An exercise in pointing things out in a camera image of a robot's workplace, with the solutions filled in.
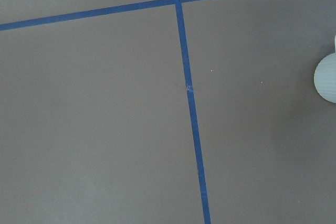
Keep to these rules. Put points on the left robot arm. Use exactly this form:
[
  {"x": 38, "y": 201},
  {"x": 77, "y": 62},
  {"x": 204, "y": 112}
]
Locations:
[{"x": 324, "y": 78}]

